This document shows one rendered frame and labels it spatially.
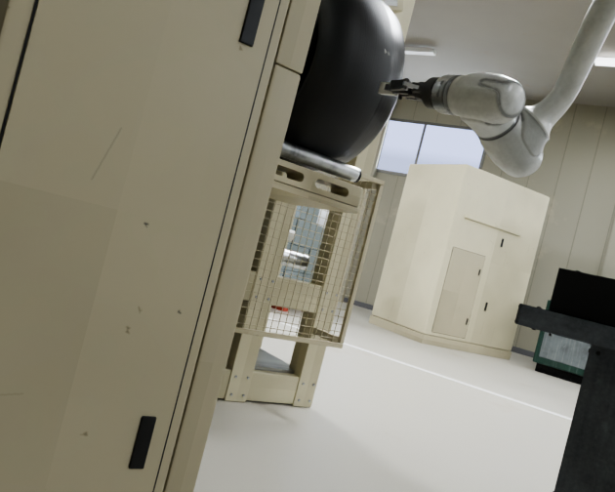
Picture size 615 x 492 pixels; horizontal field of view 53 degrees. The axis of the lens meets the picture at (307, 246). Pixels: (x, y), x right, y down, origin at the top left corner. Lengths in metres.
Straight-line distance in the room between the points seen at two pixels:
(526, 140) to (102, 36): 0.95
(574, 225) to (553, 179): 0.74
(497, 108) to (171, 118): 0.73
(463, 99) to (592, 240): 8.02
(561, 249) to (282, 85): 8.55
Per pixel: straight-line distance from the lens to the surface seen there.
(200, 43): 0.89
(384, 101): 1.76
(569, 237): 9.38
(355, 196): 1.80
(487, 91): 1.36
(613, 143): 9.61
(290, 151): 1.70
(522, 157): 1.48
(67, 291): 0.84
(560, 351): 7.32
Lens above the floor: 0.64
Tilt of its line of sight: 1 degrees up
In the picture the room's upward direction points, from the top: 14 degrees clockwise
